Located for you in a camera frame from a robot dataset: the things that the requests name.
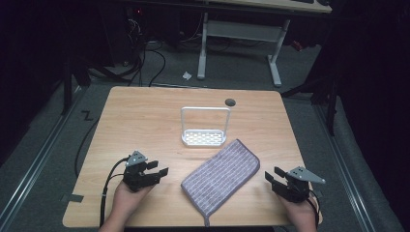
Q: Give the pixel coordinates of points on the white frame desk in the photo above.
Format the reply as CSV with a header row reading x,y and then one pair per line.
x,y
241,30

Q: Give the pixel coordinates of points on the person's left hand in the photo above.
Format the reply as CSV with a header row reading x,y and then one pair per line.
x,y
124,203

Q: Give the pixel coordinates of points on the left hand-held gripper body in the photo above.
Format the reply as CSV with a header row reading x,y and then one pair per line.
x,y
135,175

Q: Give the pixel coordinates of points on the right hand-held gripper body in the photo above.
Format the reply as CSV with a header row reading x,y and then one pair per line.
x,y
298,188

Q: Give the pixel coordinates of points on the purple grey striped cloth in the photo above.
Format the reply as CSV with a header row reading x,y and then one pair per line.
x,y
219,177

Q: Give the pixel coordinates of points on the white paper scrap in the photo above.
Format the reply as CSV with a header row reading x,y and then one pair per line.
x,y
187,75

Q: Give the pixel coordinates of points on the dark metal stand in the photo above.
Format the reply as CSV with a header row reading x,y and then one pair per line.
x,y
322,93
66,87

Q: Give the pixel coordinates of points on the black round table grommet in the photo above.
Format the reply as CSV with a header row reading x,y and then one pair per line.
x,y
230,102

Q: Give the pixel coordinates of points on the person's right hand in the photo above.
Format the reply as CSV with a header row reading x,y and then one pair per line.
x,y
303,214

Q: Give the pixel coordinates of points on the black tape strip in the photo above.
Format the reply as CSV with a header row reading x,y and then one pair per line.
x,y
75,198

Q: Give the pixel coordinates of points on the metal floor rail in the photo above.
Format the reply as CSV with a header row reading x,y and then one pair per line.
x,y
345,167
42,151

